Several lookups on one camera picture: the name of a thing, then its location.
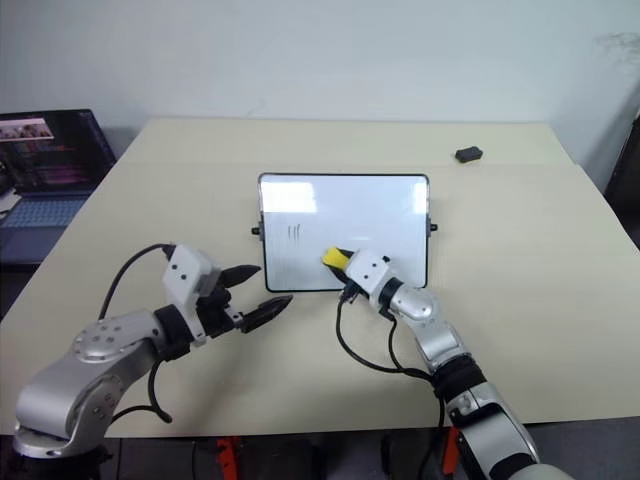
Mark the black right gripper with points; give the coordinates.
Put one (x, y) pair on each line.
(351, 291)

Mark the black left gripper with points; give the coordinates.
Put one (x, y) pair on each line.
(217, 315)

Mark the yellow whiteboard eraser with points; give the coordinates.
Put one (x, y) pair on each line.
(334, 258)

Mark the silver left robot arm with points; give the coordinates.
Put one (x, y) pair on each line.
(95, 370)

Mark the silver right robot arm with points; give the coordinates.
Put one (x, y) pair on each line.
(450, 350)

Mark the black framed whiteboard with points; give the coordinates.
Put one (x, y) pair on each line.
(345, 220)

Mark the orange and black object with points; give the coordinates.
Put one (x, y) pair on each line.
(450, 450)
(228, 456)

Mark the small black box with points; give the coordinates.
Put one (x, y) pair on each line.
(469, 154)

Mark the open laptop computer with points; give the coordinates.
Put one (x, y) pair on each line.
(45, 170)

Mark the dark chair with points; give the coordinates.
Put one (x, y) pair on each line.
(624, 170)

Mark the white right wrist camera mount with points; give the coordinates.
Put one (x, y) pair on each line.
(369, 272)

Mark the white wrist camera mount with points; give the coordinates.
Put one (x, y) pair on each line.
(369, 272)
(186, 280)

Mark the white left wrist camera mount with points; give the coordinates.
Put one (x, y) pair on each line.
(186, 280)

